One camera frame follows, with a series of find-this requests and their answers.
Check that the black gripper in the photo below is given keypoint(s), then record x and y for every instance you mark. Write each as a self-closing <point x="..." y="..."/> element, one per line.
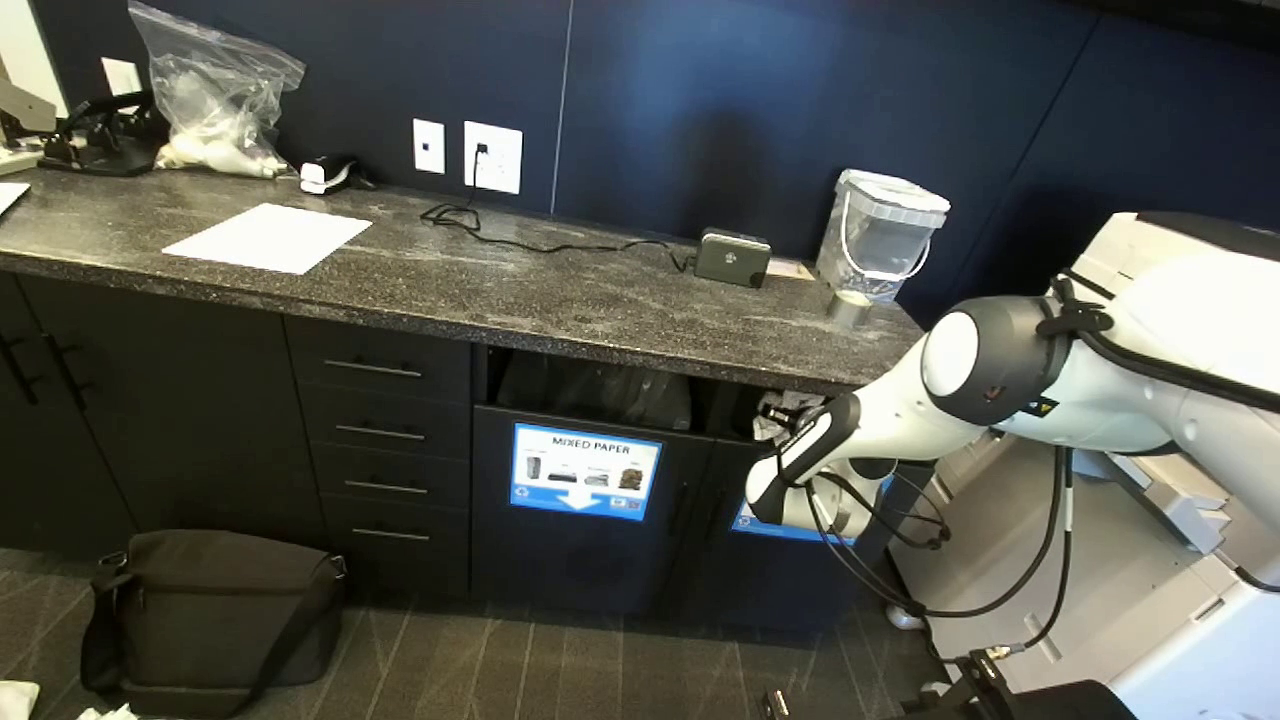
<point x="785" y="429"/>

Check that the black shoulder bag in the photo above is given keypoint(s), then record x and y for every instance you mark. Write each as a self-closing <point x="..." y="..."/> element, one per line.
<point x="202" y="623"/>

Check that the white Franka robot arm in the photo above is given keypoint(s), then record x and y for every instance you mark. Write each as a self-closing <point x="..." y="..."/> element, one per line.
<point x="1065" y="363"/>

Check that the tan paper note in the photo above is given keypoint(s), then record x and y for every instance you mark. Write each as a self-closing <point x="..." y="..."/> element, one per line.
<point x="792" y="271"/>

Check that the small black box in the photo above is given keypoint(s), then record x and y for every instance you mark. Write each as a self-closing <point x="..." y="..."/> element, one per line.
<point x="729" y="252"/>

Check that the blue sign with down arrow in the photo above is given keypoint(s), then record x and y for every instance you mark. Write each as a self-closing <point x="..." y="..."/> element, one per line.
<point x="587" y="474"/>

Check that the grey white office printer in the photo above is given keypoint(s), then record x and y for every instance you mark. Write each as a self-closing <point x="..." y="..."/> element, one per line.
<point x="1133" y="626"/>

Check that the small white adapter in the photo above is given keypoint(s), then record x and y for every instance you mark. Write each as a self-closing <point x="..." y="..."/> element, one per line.
<point x="316" y="178"/>

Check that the white paper sheet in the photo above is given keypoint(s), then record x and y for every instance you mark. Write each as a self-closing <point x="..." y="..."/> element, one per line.
<point x="11" y="196"/>
<point x="265" y="242"/>

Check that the dark cabinet with stone counter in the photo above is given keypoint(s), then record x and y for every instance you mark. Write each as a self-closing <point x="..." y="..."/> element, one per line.
<point x="202" y="426"/>

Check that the clear plastic bag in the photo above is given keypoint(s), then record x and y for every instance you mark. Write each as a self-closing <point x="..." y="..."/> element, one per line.
<point x="221" y="93"/>

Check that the black pouch on counter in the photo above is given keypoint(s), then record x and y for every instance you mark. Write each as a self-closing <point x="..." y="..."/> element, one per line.
<point x="105" y="133"/>

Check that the small white card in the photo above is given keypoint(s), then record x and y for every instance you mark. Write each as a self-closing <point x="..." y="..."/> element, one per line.
<point x="122" y="76"/>

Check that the white floor scrap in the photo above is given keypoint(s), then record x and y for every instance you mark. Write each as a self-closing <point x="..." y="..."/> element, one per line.
<point x="19" y="702"/>

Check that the black cart frame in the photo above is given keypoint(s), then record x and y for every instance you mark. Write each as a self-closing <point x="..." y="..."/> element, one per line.
<point x="1015" y="692"/>

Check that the large white wall outlet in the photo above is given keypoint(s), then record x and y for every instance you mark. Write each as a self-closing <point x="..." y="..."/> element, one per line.
<point x="493" y="161"/>

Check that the small white wall plate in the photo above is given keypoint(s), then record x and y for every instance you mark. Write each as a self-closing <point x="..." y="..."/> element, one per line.
<point x="431" y="146"/>

